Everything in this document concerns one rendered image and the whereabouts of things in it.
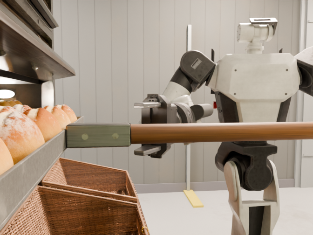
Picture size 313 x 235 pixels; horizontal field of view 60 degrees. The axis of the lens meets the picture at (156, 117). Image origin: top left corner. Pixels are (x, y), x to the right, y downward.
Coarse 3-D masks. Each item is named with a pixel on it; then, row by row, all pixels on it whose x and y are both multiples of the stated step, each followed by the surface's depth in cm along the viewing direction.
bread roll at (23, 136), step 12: (0, 120) 25; (12, 120) 26; (24, 120) 27; (0, 132) 24; (12, 132) 25; (24, 132) 26; (36, 132) 28; (12, 144) 24; (24, 144) 25; (36, 144) 27; (12, 156) 24; (24, 156) 25
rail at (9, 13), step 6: (0, 6) 54; (6, 12) 57; (12, 18) 60; (18, 24) 64; (24, 24) 70; (30, 30) 75; (36, 36) 82; (42, 42) 89; (48, 48) 98; (54, 54) 110
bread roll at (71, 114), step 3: (57, 105) 57; (60, 105) 57; (63, 105) 57; (66, 105) 58; (60, 108) 56; (63, 108) 56; (66, 108) 57; (69, 108) 58; (66, 111) 56; (69, 111) 57; (72, 111) 58; (69, 114) 56; (72, 114) 57; (69, 117) 56; (72, 117) 57; (75, 117) 59; (72, 120) 57; (75, 120) 58
